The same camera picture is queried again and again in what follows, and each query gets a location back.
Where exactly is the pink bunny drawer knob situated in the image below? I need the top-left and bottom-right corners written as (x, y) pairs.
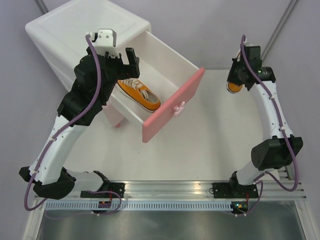
top-left (173, 101), bottom-right (186, 118)

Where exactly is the light pink drawer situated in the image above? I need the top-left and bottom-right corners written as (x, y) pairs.
top-left (102, 104), bottom-right (125, 128)

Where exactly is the aluminium mounting rail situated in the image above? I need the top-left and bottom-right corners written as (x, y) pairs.
top-left (34, 180), bottom-right (307, 201)

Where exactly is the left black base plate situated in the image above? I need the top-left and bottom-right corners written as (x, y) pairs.
top-left (80, 182), bottom-right (126, 198)

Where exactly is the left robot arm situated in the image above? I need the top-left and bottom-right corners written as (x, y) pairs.
top-left (19, 47), bottom-right (140, 200)

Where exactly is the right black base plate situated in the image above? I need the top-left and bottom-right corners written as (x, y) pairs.
top-left (212, 182), bottom-right (259, 199)

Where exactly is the white slotted cable duct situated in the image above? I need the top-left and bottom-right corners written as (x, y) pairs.
top-left (45, 200), bottom-right (233, 211)

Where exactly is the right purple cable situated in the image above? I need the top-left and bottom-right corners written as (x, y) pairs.
top-left (232, 34), bottom-right (300, 217)

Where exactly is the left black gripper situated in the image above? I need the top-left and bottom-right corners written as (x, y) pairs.
top-left (88, 46), bottom-right (140, 103)

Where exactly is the aluminium corner frame post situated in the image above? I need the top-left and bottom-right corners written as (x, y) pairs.
top-left (261, 0), bottom-right (300, 61)

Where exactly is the white plastic shoe cabinet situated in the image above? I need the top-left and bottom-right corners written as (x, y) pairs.
top-left (24, 0), bottom-right (153, 128)

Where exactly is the dark pink drawer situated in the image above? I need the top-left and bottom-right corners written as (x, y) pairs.
top-left (107, 31), bottom-right (205, 143)

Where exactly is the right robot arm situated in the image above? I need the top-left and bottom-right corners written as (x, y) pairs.
top-left (226, 43), bottom-right (303, 198)

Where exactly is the orange sneaker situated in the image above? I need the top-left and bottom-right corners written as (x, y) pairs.
top-left (116, 78), bottom-right (161, 113)
top-left (226, 82), bottom-right (244, 94)

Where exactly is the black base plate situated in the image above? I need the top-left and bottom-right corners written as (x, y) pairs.
top-left (212, 182), bottom-right (259, 199)
top-left (80, 182), bottom-right (126, 198)

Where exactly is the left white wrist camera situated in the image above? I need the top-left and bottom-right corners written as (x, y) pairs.
top-left (85, 28), bottom-right (121, 59)

